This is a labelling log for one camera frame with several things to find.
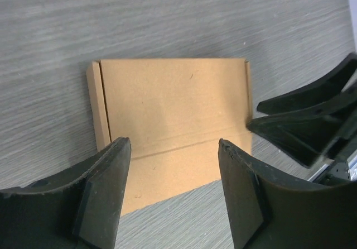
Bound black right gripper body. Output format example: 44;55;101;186
307;126;356;186

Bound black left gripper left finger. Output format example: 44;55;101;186
1;137;131;248

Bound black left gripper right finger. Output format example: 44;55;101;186
218;139;356;248

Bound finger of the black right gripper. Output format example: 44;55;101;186
257;52;356;115
247;92;356;168

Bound brown cardboard box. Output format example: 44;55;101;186
86;58;253;214

